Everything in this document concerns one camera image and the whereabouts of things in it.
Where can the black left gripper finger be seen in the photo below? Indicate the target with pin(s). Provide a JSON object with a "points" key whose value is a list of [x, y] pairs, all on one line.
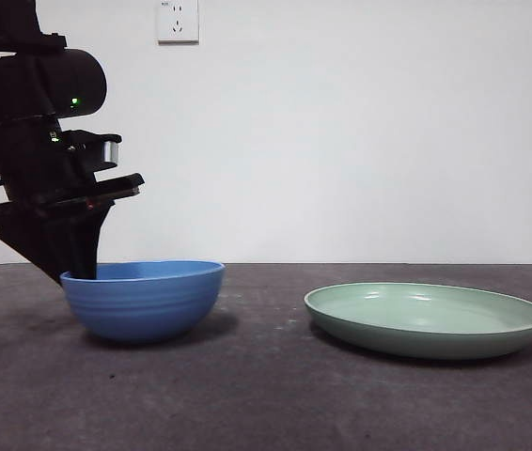
{"points": [[40, 249], [88, 244]]}

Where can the green round plate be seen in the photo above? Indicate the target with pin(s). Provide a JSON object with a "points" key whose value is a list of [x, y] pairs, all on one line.
{"points": [[426, 338]]}

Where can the blue ribbed bowl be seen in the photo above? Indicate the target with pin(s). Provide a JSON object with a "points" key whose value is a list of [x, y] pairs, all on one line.
{"points": [[144, 310]]}

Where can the white wall socket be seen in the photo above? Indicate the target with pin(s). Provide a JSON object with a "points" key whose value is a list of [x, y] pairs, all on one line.
{"points": [[179, 23]]}

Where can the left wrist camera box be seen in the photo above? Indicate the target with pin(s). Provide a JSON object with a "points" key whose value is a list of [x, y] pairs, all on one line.
{"points": [[110, 151]]}

